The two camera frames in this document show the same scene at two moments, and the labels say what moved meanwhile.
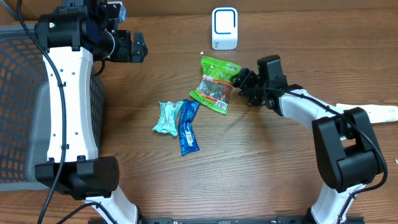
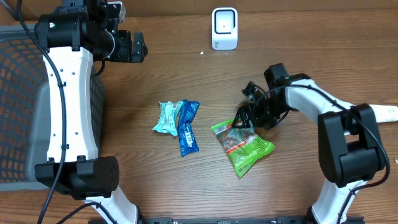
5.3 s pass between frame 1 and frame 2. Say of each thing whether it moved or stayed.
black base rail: stayed
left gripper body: stayed
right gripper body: moved
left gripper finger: stayed
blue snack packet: stayed
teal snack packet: stayed
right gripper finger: moved
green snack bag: moved
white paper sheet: stayed
